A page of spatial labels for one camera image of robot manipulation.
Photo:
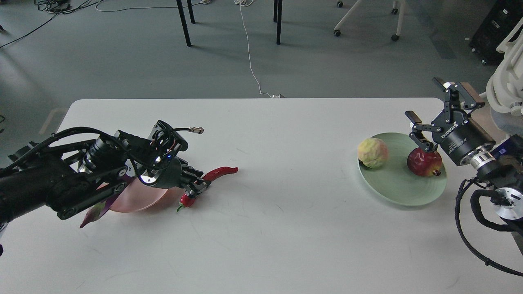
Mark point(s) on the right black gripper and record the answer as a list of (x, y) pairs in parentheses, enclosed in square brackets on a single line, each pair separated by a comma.
[(460, 134)]

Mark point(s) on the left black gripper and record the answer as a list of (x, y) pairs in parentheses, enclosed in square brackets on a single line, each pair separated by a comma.
[(178, 174)]

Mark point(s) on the red chili pepper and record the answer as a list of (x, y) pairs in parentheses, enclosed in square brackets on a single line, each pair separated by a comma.
[(186, 202)]

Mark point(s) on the red pomegranate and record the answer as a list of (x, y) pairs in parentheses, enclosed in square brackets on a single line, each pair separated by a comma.
[(425, 164)]

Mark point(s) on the yellow pink apple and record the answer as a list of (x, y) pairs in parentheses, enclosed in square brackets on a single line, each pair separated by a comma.
[(373, 153)]

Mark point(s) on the purple eggplant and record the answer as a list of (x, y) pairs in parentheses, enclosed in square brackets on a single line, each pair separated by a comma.
[(99, 210)]

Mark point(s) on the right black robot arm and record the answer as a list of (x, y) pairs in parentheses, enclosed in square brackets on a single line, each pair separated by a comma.
[(498, 203)]

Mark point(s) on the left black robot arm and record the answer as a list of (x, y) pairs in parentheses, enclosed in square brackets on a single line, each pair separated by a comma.
[(79, 167)]

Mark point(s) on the pink plate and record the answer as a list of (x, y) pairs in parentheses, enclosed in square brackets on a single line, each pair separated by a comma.
[(137, 197)]

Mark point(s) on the white office chair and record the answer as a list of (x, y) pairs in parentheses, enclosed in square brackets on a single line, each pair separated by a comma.
[(504, 90)]

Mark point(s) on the light green plate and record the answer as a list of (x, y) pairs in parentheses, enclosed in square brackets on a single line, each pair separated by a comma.
[(395, 182)]

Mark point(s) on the black computer case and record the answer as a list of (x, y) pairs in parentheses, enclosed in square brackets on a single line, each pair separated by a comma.
[(496, 26)]

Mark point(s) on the white rolling chair base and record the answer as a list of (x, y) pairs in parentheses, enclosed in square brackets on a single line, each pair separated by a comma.
[(355, 22)]

